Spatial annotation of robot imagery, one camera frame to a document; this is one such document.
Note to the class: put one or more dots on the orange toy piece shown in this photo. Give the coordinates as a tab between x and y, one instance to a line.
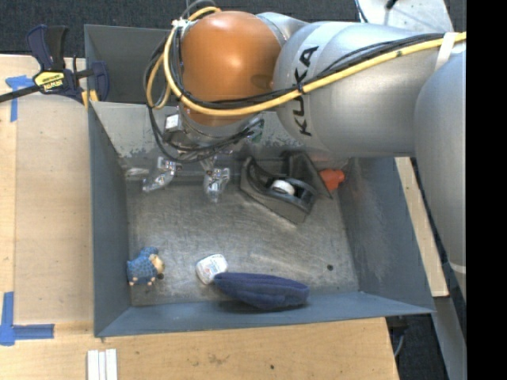
332	178

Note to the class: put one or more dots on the navy blue cloth cap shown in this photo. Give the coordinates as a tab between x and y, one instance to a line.
265	291

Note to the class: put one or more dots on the small white packet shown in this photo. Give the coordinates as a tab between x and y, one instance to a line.
210	267

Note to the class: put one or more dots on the grey metal bin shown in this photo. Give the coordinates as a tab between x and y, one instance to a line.
253	236

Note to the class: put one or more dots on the black tape dispenser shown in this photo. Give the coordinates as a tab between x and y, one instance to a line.
285	202

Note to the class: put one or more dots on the dark grey wedge-shaped object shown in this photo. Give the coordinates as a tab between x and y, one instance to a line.
305	170

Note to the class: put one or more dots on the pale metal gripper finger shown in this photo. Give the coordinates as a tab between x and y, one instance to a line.
161	177
215	184

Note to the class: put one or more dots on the blue toy sheep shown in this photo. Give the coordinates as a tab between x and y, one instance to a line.
143	268

